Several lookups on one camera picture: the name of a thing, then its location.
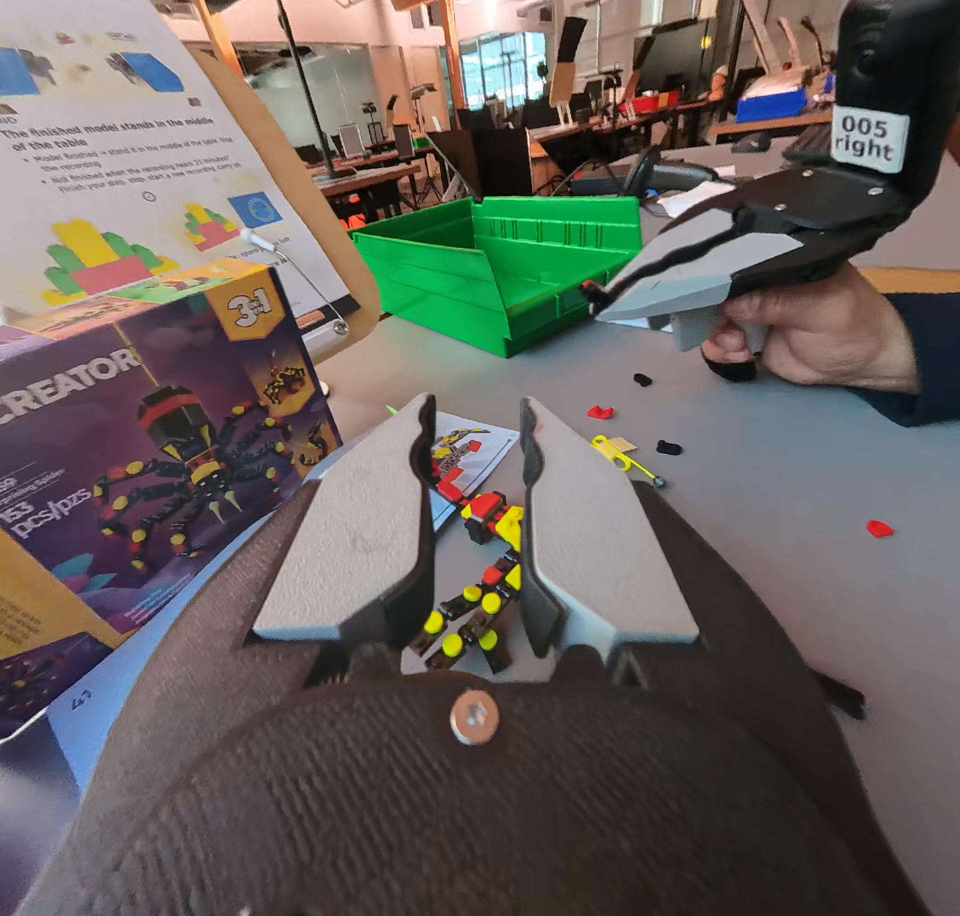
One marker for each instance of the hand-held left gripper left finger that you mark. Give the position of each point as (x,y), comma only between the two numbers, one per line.
(352,541)

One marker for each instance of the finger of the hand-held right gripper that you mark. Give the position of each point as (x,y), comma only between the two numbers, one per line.
(675,286)
(682,226)

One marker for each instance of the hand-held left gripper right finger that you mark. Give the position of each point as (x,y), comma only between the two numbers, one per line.
(607,549)

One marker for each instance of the red yellow toy brick scorpion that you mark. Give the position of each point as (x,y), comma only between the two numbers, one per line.
(487,515)

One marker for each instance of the person's right forearm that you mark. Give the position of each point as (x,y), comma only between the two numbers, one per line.
(930,354)

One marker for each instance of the purple yellow toy set box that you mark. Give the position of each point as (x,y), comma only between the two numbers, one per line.
(150,444)

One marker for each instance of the person's right hand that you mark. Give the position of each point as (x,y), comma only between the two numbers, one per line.
(825,331)

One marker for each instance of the white paper bags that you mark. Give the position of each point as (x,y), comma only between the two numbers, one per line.
(690,200)

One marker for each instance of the black barcode scanner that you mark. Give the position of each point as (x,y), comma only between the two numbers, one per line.
(660,170)

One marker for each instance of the black keyboard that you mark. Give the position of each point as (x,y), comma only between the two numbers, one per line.
(806,144)

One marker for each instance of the masking tape strip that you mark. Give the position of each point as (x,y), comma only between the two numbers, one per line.
(628,444)

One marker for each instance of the blue box with white lid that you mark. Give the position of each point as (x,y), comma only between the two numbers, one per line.
(772,103)

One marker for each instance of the open building instruction booklet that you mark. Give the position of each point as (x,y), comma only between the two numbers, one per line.
(480,444)

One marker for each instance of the green plastic bin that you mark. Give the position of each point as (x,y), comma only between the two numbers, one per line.
(450,279)

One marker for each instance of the tiny red toy brick piece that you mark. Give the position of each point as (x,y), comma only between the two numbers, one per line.
(879,529)

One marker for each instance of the instruction board on brown stand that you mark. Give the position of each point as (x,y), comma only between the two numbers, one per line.
(112,144)

